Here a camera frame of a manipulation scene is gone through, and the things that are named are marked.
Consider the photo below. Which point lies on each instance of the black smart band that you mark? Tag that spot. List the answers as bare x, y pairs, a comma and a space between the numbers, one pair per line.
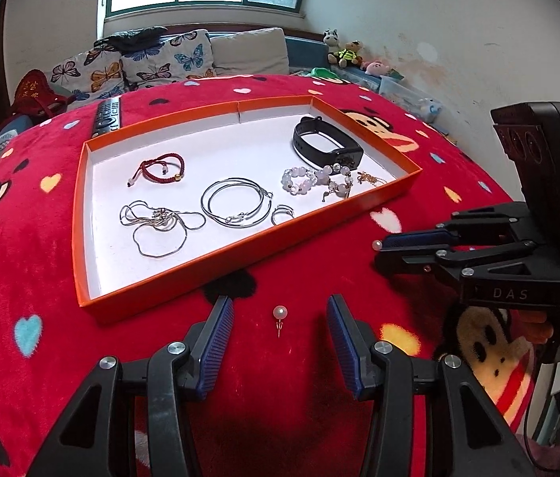
347, 154

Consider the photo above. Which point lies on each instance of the dark garment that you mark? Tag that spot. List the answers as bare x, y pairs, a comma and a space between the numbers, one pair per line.
130, 38

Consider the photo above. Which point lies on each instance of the black remote control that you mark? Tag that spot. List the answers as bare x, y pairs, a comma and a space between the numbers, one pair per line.
108, 119

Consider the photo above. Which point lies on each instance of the pink plush toy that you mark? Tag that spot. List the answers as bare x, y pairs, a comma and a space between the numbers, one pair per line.
373, 67

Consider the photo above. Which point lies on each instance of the blue sofa bed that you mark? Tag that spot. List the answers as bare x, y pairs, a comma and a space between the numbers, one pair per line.
304, 54

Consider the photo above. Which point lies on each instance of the clear plastic storage box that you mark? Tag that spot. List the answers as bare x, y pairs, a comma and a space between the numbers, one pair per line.
401, 92

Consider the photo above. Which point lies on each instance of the blue white plush toy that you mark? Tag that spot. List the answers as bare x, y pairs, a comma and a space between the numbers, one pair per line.
430, 108

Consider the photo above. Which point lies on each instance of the beige cushion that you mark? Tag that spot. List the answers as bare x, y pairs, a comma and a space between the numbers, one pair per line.
250, 52

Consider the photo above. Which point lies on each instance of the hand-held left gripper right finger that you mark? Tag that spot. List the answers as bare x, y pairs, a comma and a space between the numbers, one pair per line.
344, 353

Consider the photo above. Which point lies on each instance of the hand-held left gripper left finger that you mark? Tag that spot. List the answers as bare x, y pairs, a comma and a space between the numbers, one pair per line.
217, 343

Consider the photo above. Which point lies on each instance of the person's right hand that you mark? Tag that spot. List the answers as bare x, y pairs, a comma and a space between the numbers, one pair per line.
533, 328

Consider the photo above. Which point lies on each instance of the red monkey print blanket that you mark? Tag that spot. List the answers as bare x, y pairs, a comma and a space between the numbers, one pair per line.
309, 268

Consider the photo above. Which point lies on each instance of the butterfly print cushion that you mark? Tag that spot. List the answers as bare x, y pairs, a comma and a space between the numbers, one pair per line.
91, 77
170, 59

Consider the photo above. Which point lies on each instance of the orange white shallow tray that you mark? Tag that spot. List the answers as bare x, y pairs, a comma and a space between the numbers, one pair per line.
111, 238

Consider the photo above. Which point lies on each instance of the cow plush toy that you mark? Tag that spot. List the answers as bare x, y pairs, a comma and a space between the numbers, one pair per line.
331, 39

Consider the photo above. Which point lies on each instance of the green plastic basin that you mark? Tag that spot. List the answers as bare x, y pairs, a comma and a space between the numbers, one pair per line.
323, 73

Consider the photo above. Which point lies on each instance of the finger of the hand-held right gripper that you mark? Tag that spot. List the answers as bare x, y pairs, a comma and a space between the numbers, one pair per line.
409, 262
419, 239

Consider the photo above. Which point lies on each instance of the large silver hoop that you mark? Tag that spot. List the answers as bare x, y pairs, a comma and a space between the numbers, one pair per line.
263, 207
202, 202

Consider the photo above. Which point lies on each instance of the bear plush toy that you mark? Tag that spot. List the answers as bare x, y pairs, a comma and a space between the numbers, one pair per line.
347, 54

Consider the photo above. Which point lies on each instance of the red bag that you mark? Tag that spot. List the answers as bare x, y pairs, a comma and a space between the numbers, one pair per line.
31, 92

